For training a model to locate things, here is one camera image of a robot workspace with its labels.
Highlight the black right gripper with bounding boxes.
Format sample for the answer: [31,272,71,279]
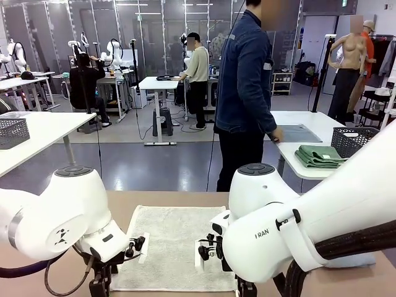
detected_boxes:
[236,273,258,297]

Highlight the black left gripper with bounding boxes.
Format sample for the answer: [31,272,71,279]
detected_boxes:
[88,258,120,297]

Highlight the white terry towel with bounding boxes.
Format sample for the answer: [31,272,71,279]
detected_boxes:
[110,205,239,293]

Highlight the green towel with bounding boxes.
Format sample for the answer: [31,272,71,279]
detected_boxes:
[293,144,350,170]

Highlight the grey towel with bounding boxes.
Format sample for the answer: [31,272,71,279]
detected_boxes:
[276,123,323,144]

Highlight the person's right forearm denim sleeve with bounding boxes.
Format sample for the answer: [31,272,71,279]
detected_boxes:
[253,92,279,134]

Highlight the grey plastic lattice basket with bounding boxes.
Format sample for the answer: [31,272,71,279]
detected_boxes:
[330,126,382,159]
[0,117,31,150]

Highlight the person's right hand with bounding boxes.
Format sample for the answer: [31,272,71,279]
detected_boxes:
[270,127,285,144]

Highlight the white work table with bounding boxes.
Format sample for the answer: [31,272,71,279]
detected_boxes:
[268,110,349,183]
[0,110,97,179]

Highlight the grey step stool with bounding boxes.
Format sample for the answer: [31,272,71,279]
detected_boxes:
[152,106,174,137]

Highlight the person in denim jacket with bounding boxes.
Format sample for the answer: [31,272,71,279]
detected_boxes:
[213,0,281,192]

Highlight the seated person in black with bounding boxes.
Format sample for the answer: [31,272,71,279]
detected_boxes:
[68,52,113,127]

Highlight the white background desk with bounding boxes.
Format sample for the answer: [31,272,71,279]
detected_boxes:
[97,69,131,123]
[138,75,186,147]
[0,75,56,111]

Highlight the wooden shoe rack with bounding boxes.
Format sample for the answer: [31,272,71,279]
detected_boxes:
[271,72,294,96]

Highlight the black light stand pole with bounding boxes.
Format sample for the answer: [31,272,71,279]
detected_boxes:
[129,38,142,97]

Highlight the black utility cart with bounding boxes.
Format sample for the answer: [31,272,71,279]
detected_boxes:
[355,89,391,128]

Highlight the black bags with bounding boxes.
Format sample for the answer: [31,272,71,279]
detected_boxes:
[293,61,317,87]

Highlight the black tripod stand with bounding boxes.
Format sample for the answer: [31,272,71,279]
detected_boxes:
[311,33,337,113]

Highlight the standing person beige top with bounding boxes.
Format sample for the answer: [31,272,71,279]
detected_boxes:
[181,32,210,131]

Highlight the mannequin with black trousers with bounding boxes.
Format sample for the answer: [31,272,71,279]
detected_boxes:
[327,15,369,126]

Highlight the clothes rack with dark garments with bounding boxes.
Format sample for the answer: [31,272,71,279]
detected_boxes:
[369,34,396,78]

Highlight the mannequin in orange shirt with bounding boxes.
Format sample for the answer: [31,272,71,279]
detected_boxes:
[346,20,377,114]

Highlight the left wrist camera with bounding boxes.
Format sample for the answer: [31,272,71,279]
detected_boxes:
[124,231,150,264]

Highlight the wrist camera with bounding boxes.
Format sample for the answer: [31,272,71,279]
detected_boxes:
[124,231,150,264]
[194,233,225,267]

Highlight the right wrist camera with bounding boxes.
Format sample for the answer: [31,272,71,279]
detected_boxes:
[194,233,225,267]

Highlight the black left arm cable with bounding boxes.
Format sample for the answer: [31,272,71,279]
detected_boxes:
[0,244,93,296]

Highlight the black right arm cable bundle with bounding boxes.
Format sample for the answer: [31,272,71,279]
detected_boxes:
[283,221,396,297]

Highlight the black hanging cable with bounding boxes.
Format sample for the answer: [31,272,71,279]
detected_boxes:
[97,119,104,179]

